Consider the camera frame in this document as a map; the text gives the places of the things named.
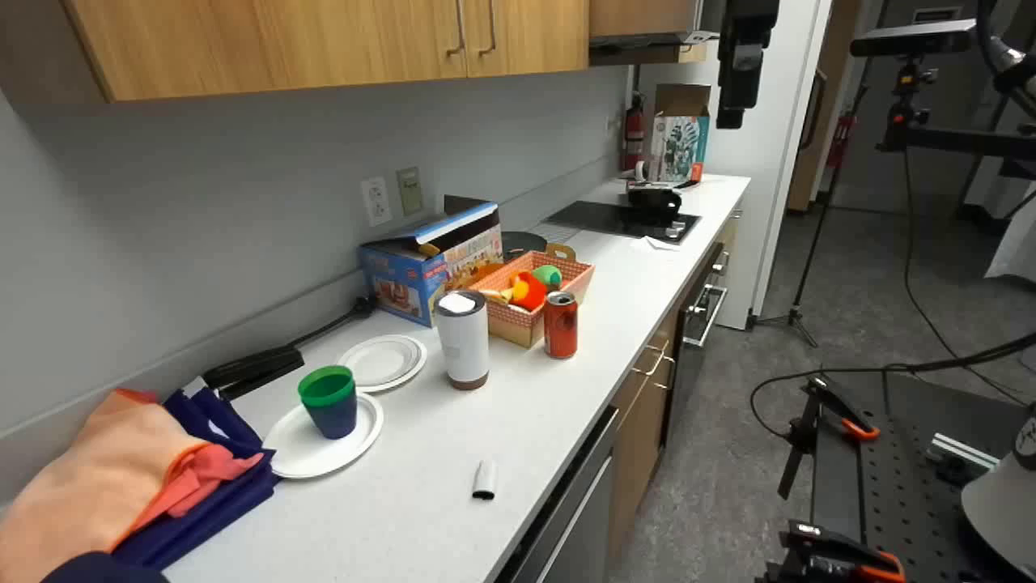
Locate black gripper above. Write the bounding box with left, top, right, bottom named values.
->
left=719, top=0, right=783, bottom=133

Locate narrow wooden cabinet door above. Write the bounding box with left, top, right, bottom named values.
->
left=474, top=0, right=591, bottom=76

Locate silver bar door handle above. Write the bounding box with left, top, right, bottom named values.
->
left=476, top=0, right=502, bottom=60
left=441, top=0, right=470, bottom=60

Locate grey round robot base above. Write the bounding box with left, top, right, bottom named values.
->
left=958, top=399, right=1036, bottom=583

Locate brown wooden room door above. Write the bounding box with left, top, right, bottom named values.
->
left=787, top=0, right=869, bottom=214

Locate wooden cabinet above hood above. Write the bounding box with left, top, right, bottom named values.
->
left=585, top=0, right=707, bottom=43

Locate wooden lower cabinet door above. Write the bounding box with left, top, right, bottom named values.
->
left=604, top=308, right=682, bottom=564

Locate wide wooden cabinet door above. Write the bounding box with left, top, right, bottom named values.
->
left=62, top=0, right=478, bottom=107

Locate brown cardboard box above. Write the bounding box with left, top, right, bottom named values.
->
left=652, top=80, right=716, bottom=124

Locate colourful printed carton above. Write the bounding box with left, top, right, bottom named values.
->
left=648, top=110, right=713, bottom=188

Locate black range hood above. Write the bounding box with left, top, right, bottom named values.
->
left=588, top=29, right=722, bottom=69

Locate red fire extinguisher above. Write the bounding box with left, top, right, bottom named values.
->
left=617, top=93, right=652, bottom=174

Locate black cooking pot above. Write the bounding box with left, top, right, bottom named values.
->
left=624, top=184, right=686, bottom=227

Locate black glass cooktop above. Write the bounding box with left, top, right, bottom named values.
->
left=545, top=197, right=703, bottom=248

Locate dark horizontal beam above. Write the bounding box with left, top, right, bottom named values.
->
left=874, top=124, right=1036, bottom=180

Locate black built-in oven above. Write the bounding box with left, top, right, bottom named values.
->
left=661, top=238, right=732, bottom=435

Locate black round bowl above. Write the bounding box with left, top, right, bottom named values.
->
left=498, top=227, right=552, bottom=262

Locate red toy food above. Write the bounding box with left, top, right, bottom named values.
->
left=517, top=274, right=551, bottom=315

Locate red drink can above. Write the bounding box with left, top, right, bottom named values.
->
left=542, top=289, right=583, bottom=363

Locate orange toy food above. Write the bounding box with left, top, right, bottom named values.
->
left=496, top=272, right=532, bottom=308

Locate orange wooden bin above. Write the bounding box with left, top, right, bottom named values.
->
left=470, top=243, right=598, bottom=353

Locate white fabric cover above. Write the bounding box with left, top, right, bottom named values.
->
left=982, top=192, right=1036, bottom=289

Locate white cylindrical tumbler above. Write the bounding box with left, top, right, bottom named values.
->
left=429, top=289, right=493, bottom=391

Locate blue toy food box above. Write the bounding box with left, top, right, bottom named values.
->
left=355, top=192, right=507, bottom=329

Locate black perforated robot table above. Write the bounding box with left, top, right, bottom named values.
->
left=807, top=369, right=1036, bottom=583

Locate small white plate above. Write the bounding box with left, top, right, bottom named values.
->
left=335, top=329, right=429, bottom=395

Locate steel dishwasher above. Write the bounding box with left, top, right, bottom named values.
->
left=490, top=400, right=624, bottom=583

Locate small black white marker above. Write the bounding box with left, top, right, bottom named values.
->
left=470, top=460, right=502, bottom=505

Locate green and blue cup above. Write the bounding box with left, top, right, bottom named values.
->
left=293, top=363, right=359, bottom=445

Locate large white plate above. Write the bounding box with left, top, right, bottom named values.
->
left=258, top=391, right=386, bottom=484

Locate black power adapter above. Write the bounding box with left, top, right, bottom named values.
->
left=201, top=342, right=307, bottom=404

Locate salmon red cloth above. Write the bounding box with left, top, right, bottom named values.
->
left=122, top=436, right=267, bottom=537

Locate navy blue cloth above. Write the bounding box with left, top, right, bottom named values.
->
left=110, top=384, right=280, bottom=573

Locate orange cloth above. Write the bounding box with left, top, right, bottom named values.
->
left=0, top=384, right=212, bottom=583

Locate dark navy fabric item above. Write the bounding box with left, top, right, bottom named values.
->
left=42, top=549, right=173, bottom=583

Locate black camera tripod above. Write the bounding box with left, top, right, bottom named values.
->
left=754, top=56, right=941, bottom=349

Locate black stereo camera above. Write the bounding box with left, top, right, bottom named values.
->
left=848, top=17, right=982, bottom=60

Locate grey black hose cable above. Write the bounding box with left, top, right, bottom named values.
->
left=975, top=0, right=1036, bottom=124

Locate thick black floor cable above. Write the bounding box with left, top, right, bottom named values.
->
left=746, top=326, right=1036, bottom=441

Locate beige wall switch plate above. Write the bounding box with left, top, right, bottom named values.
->
left=395, top=165, right=426, bottom=219

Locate orange handled black clamp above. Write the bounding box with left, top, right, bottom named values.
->
left=778, top=374, right=884, bottom=501
left=765, top=517, right=909, bottom=583

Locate white wall power outlet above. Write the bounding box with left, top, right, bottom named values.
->
left=359, top=174, right=395, bottom=230

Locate silver metal bracket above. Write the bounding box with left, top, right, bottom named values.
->
left=928, top=432, right=1005, bottom=474

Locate black power cable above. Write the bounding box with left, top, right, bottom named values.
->
left=288, top=290, right=383, bottom=349

